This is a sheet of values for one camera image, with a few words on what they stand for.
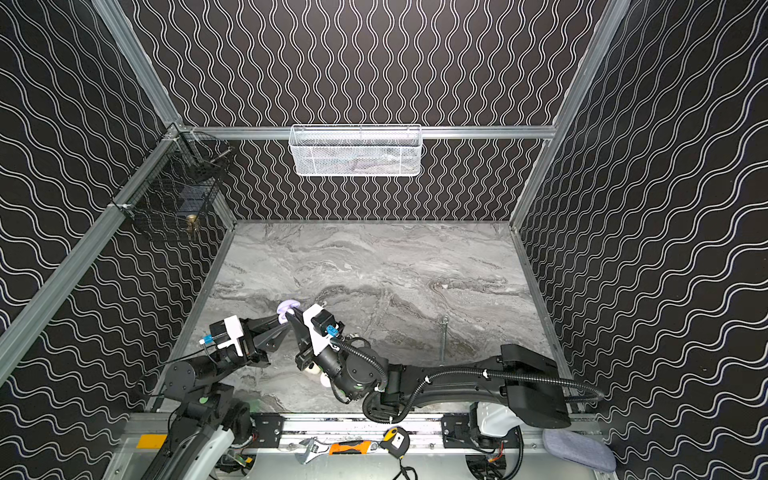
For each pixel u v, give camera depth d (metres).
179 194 0.92
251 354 0.56
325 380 0.82
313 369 0.84
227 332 0.51
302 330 0.59
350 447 0.72
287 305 0.60
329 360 0.53
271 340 0.59
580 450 0.70
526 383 0.44
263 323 0.59
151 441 0.73
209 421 0.56
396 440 0.71
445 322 0.94
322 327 0.48
